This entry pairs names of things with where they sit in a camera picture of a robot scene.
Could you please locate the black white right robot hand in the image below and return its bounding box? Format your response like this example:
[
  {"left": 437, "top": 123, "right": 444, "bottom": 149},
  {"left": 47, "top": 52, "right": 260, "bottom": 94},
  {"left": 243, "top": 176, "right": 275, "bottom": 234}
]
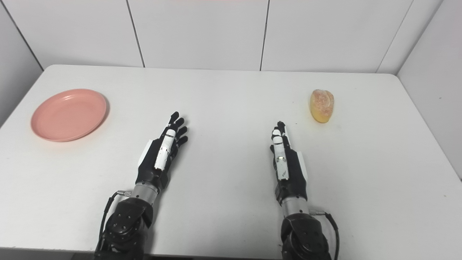
[{"left": 270, "top": 121, "right": 308, "bottom": 206}]

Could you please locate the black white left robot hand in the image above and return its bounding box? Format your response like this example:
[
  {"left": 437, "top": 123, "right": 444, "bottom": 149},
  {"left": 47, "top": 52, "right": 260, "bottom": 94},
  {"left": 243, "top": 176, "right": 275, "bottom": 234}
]
[{"left": 135, "top": 111, "right": 189, "bottom": 192}]

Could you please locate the golden sugared bread roll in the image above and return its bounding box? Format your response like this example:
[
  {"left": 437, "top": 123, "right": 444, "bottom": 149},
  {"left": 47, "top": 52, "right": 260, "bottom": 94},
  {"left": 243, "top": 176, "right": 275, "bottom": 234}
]
[{"left": 309, "top": 89, "right": 335, "bottom": 124}]

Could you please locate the pink round plate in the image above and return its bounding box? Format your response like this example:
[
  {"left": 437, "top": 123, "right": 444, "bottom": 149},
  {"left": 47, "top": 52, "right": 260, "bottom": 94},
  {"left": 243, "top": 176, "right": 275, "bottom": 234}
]
[{"left": 31, "top": 89, "right": 108, "bottom": 142}]

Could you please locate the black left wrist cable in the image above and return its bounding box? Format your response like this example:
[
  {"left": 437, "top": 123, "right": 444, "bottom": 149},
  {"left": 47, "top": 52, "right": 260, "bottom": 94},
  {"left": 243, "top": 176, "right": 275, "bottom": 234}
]
[{"left": 97, "top": 190, "right": 131, "bottom": 253}]

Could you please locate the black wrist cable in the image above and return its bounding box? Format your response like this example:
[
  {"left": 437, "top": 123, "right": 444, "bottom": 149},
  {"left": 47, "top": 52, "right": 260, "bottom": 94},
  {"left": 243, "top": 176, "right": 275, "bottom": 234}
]
[
  {"left": 310, "top": 208, "right": 340, "bottom": 260},
  {"left": 97, "top": 190, "right": 131, "bottom": 253}
]

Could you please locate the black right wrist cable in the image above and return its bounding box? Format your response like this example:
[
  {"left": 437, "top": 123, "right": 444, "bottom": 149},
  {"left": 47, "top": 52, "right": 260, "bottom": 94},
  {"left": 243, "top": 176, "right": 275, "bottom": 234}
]
[{"left": 310, "top": 208, "right": 340, "bottom": 260}]

